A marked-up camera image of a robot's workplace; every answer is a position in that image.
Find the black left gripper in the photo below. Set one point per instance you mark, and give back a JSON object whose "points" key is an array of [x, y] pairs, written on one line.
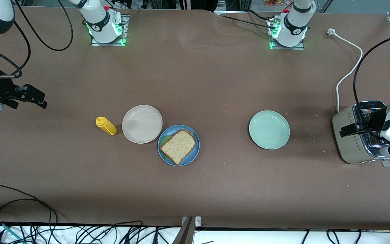
{"points": [[377, 119]]}

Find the blue plate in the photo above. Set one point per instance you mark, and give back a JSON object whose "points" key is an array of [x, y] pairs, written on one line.
{"points": [[193, 156]]}

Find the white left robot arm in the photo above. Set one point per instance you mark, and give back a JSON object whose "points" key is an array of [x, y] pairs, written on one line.
{"points": [[293, 23]]}

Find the yellow squeeze bottle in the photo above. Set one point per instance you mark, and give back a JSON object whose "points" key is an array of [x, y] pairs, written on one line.
{"points": [[107, 126]]}

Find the pale green plate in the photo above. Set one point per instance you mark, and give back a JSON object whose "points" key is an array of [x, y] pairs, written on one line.
{"points": [[269, 130]]}

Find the beige metal toaster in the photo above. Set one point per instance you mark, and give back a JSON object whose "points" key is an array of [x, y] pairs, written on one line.
{"points": [[349, 145]]}

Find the green lettuce leaf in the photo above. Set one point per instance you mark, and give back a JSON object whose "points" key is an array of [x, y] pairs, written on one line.
{"points": [[164, 141]]}

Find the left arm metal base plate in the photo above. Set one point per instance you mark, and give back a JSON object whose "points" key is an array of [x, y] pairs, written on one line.
{"points": [[298, 48]]}

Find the rounded brown bread slice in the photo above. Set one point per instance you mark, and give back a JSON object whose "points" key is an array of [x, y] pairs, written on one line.
{"points": [[178, 145]]}

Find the beige plate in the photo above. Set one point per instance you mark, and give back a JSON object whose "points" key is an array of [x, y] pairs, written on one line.
{"points": [[142, 123]]}

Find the metal table edge bracket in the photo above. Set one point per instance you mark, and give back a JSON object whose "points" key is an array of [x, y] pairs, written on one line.
{"points": [[191, 225]]}

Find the orange snack packet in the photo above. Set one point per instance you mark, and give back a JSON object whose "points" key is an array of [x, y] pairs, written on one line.
{"points": [[273, 3]]}

